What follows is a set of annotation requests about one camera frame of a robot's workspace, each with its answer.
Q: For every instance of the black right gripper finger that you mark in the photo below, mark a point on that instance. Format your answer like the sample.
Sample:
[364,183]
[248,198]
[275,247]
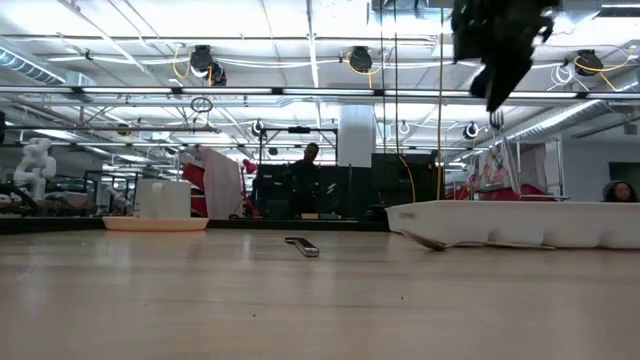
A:
[481,82]
[507,82]

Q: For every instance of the silver fork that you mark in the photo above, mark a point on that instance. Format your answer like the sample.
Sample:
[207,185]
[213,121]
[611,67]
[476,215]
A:
[507,160]

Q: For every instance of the silver spoon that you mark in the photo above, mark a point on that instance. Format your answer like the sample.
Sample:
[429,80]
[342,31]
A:
[432,243]

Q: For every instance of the silver table knife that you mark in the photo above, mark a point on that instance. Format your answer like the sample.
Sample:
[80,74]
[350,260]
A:
[306,247]

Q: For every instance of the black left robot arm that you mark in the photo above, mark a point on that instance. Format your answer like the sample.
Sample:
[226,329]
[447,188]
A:
[1,127]

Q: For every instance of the colourful poster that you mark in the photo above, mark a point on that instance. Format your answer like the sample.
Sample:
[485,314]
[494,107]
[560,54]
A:
[490,167]

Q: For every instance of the metal rack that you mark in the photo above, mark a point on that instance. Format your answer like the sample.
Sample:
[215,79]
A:
[559,165]

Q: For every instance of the red table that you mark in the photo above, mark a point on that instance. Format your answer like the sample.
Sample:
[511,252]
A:
[535,192]

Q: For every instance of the white cutlery organizer tray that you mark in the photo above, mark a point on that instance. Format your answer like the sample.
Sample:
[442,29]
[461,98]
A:
[500,222]

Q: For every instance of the dark monitor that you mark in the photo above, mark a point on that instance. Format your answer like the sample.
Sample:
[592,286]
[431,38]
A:
[625,172]

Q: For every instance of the person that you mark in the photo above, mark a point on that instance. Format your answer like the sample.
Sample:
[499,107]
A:
[620,192]
[306,182]

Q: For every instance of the black desk partition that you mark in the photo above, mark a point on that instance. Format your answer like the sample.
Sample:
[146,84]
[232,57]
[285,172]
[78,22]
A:
[350,185]

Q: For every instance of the white hanging cloth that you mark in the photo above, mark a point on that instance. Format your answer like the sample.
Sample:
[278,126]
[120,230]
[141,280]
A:
[222,185]

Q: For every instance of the red cart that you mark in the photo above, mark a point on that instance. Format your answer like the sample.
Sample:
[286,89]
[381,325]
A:
[192,180]

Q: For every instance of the peach saucer plate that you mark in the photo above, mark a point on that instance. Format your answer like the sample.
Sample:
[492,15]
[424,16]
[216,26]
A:
[150,223]

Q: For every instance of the wooden workbench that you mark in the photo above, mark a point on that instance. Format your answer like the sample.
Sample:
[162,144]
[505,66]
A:
[50,203]

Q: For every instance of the white robot figure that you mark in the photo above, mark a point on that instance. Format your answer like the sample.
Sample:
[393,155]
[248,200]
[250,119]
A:
[35,165]

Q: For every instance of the silver ventilation duct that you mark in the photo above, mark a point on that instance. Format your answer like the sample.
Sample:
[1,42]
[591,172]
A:
[550,120]
[30,67]

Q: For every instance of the black rack frame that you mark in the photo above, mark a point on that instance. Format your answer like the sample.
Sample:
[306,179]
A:
[299,129]

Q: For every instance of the black table frame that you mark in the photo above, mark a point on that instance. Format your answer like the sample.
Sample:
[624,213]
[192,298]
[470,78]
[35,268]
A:
[300,224]

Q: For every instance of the black overhead frame rail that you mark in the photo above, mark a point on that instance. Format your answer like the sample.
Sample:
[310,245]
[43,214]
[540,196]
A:
[150,91]

